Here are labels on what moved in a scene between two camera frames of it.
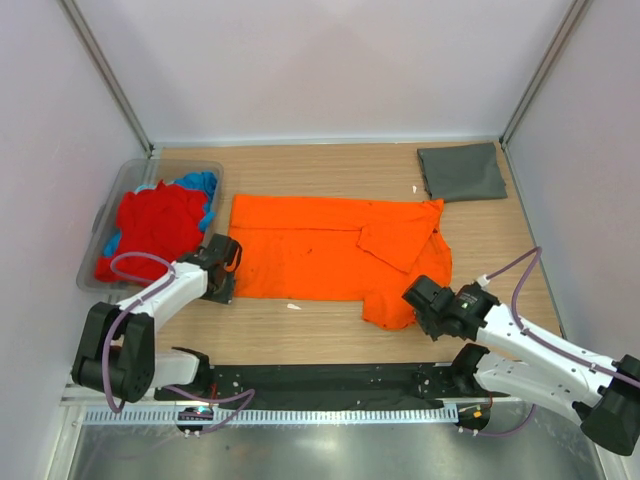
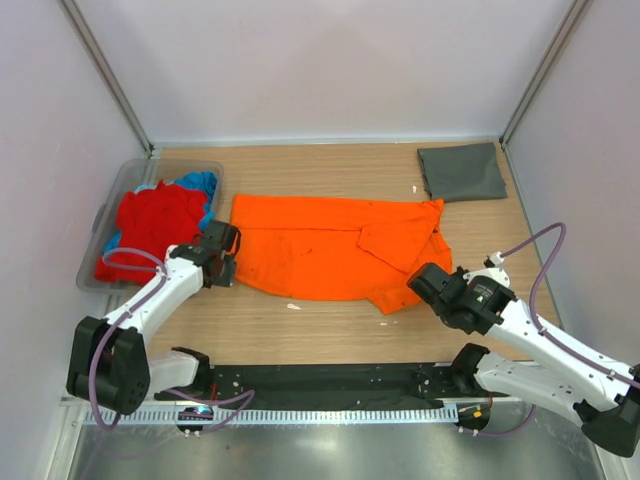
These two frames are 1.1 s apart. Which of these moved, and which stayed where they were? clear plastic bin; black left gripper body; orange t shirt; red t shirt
Moved: black left gripper body
Stayed: red t shirt; orange t shirt; clear plastic bin
